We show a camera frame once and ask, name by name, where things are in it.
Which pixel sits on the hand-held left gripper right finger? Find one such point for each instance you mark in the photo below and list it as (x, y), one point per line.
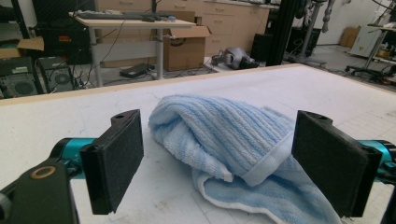
(333, 165)

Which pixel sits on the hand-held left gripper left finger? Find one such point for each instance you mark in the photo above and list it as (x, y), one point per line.
(112, 161)

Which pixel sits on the light blue striped towel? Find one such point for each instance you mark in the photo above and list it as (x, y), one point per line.
(224, 130)

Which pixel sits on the white foam mat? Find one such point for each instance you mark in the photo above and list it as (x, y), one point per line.
(62, 121)

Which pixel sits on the flat black device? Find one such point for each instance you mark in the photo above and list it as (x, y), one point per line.
(135, 71)

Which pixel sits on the black computer tower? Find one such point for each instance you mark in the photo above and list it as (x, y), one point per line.
(57, 76)
(18, 81)

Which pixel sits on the black wheeled stand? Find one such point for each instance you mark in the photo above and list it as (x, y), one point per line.
(370, 67)

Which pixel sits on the white machine housing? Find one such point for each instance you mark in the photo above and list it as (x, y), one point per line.
(364, 40)

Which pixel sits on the open cardboard box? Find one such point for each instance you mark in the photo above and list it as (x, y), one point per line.
(183, 53)

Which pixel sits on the large black cabinet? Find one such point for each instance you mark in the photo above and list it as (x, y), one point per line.
(62, 40)

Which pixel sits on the grey pole stand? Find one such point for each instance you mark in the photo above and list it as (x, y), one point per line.
(309, 31)

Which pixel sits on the small black box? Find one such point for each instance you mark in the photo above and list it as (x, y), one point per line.
(261, 46)

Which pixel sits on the cardboard box with teal content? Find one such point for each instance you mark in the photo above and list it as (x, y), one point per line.
(28, 45)

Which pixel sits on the grey headset device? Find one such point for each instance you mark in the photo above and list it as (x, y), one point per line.
(235, 57)

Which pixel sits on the wooden cabinet with drawers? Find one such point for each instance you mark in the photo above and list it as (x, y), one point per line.
(232, 21)

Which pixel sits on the black metal frame post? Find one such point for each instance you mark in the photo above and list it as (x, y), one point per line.
(281, 31)

